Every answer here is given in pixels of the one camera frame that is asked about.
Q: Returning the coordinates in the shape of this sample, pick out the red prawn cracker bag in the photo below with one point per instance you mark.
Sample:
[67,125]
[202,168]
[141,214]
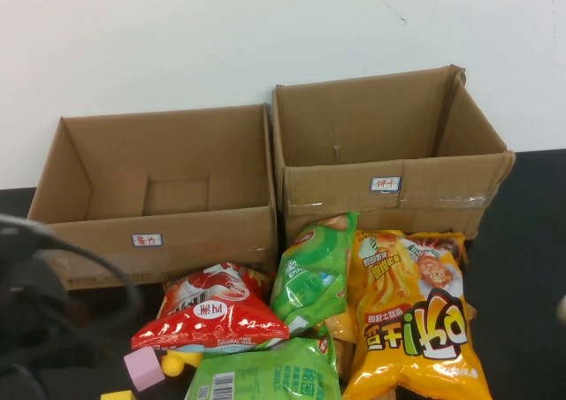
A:
[212,311]

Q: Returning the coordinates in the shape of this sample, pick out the large yellow fries snack bag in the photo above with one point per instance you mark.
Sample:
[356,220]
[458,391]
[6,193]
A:
[411,320]

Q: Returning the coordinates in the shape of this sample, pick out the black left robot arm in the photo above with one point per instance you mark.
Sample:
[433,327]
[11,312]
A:
[31,329]

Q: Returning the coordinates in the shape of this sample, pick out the taped cardboard box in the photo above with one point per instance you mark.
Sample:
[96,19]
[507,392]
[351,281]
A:
[345,205]

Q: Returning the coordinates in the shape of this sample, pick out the green chips bag with logo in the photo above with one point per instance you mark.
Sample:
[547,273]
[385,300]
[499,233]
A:
[314,271]

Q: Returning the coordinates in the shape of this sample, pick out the white label with red characters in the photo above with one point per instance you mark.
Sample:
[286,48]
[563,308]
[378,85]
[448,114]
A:
[385,185]
[147,240]

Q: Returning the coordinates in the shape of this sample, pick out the cardboard box with sf-express print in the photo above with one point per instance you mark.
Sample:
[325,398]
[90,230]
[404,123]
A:
[177,249]

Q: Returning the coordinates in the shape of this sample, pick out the green chips bag with barcode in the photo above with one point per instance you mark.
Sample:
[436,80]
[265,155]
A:
[265,373]

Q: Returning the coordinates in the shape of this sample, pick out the yellow rubber duck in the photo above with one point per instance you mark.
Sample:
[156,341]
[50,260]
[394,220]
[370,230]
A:
[174,363]

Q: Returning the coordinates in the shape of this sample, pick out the long tan wrapper packet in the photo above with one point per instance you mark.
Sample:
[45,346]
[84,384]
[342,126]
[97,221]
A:
[470,311]

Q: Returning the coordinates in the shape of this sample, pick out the pink foam cube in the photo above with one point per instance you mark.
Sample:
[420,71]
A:
[143,369]

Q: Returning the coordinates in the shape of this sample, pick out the yellow block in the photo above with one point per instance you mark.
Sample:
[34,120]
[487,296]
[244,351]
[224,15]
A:
[117,395]

